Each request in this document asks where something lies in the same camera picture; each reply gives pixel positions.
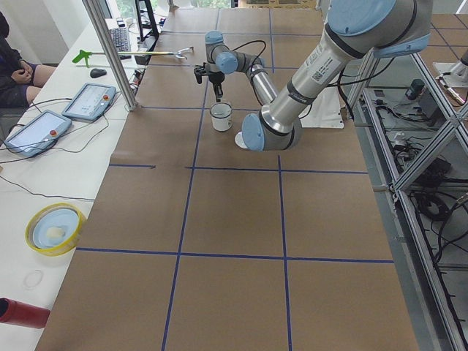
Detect clear glass funnel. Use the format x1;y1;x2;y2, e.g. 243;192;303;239
211;99;232;114

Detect white ceramic lid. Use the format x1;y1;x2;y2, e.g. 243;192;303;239
235;132;247;149

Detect green handled reacher grabber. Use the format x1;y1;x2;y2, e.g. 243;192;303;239
72;46;195;68

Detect black keyboard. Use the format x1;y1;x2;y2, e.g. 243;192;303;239
108;27;131;52

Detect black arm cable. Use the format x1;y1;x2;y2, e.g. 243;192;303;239
232;39;377;88

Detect black computer mouse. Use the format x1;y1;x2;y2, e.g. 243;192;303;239
89;68;107;79

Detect near teach pendant tablet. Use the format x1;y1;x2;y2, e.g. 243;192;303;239
4;110;72;157

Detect seated person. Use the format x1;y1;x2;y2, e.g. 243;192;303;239
1;13;56;108

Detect far teach pendant tablet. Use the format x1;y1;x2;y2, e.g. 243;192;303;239
61;83;116;121

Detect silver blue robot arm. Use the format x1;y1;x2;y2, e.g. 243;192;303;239
194;1;433;151

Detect brown paper table cover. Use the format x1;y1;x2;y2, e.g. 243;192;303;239
37;9;418;350

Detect yellow rimmed bowl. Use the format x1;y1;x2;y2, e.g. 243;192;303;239
25;203;86;257

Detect red cylinder bottle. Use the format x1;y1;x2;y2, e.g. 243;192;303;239
1;298;50;329

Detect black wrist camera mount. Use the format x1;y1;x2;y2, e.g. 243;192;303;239
193;63;211;85

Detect white enamel mug blue rim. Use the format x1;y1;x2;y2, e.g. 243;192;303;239
210;109;233;132

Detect teach pendant tablet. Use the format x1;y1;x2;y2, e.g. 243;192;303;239
4;110;72;157
61;83;116;121

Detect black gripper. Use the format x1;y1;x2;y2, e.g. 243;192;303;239
208;72;224;102

